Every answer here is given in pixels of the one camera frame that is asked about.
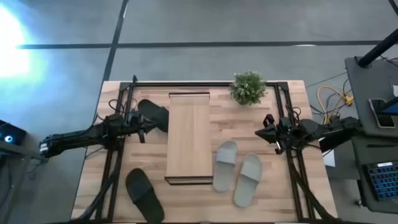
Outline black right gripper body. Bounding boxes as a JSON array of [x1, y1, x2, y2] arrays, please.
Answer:
[[274, 116, 295, 155]]

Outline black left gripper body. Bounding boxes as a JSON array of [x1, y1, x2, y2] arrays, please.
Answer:
[[126, 109, 147, 144]]

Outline black rubber slide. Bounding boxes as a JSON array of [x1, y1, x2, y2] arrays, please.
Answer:
[[125, 167, 165, 224], [137, 98, 170, 133]]

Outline grey rubber slide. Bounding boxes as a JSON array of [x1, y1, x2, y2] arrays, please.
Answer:
[[212, 140, 239, 192], [233, 152, 263, 208]]

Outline small green potted plant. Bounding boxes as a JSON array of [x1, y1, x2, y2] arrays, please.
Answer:
[[228, 70, 268, 106]]

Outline white paper sheet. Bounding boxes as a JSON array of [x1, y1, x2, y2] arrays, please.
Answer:
[[322, 148, 337, 168]]

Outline grey keyboard cart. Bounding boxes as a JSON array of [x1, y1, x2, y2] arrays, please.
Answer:
[[350, 134, 398, 215]]

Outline grey side desk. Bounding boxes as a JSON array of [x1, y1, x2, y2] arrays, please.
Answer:
[[344, 55, 398, 138]]

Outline black smartphone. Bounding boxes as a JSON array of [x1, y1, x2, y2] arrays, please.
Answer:
[[368, 98, 396, 129]]

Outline backlit black keyboard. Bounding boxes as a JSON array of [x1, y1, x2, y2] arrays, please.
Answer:
[[363, 161, 398, 202]]

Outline grey metal stand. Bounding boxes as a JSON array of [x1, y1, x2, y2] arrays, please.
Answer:
[[0, 139, 50, 224]]

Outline black device with blue light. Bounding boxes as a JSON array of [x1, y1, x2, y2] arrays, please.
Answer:
[[0, 119, 27, 147]]

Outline black metal pole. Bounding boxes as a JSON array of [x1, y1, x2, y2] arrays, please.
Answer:
[[356, 28, 398, 68]]

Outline wooden shelf with black frame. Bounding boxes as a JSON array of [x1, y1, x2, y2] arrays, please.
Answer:
[[164, 91, 214, 186]]

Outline yellow cable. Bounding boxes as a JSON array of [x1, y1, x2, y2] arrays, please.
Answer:
[[316, 85, 354, 125]]

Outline black metal table frame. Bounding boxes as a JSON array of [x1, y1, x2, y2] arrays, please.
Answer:
[[74, 74, 341, 223]]

